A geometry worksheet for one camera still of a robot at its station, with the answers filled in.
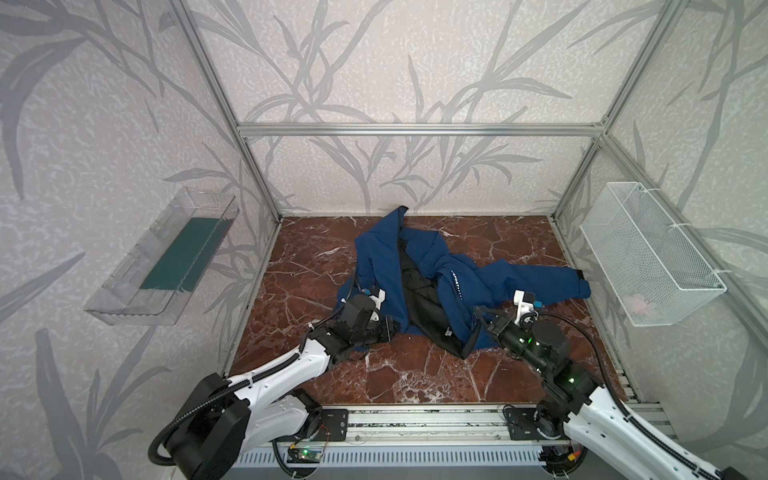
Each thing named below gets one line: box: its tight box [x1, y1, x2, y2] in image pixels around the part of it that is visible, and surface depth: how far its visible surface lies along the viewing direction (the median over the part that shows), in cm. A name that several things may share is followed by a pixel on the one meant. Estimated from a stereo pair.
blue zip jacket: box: [337, 207, 592, 358], surface depth 95 cm
